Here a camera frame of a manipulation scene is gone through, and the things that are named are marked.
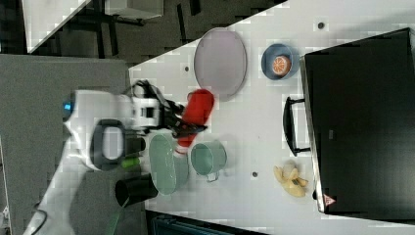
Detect green cup with handle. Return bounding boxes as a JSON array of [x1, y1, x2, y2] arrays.
[[191, 140, 227, 183]]

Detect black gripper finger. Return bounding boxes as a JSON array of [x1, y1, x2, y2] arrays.
[[175, 104, 185, 116], [171, 121, 208, 137]]

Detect blue bowl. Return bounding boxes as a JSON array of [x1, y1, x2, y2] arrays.
[[261, 43, 300, 80]]

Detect purple round plate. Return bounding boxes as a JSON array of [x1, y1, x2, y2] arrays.
[[194, 27, 248, 101]]

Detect black oven door handle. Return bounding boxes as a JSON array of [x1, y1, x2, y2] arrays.
[[283, 97, 310, 157]]

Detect green perforated colander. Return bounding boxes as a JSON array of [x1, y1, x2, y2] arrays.
[[149, 134, 189, 195]]

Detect orange slice toy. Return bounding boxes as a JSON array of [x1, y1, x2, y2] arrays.
[[272, 56, 292, 76]]

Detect peeled banana toy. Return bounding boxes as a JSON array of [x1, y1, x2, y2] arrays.
[[273, 164, 308, 198]]

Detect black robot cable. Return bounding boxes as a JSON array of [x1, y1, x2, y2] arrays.
[[123, 79, 174, 109]]

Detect large black cylinder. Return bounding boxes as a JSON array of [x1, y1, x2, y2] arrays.
[[115, 174, 159, 207]]

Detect small black cylinder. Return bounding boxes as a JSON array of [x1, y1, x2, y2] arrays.
[[124, 137, 146, 156]]

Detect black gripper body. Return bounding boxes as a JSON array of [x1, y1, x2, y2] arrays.
[[159, 99, 182, 130]]

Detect black toaster oven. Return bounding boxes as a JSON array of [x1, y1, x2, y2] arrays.
[[300, 28, 415, 224]]

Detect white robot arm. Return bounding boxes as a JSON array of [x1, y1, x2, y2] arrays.
[[23, 86, 214, 235]]

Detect red ketchup bottle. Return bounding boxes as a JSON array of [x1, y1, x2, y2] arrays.
[[173, 89, 214, 158]]

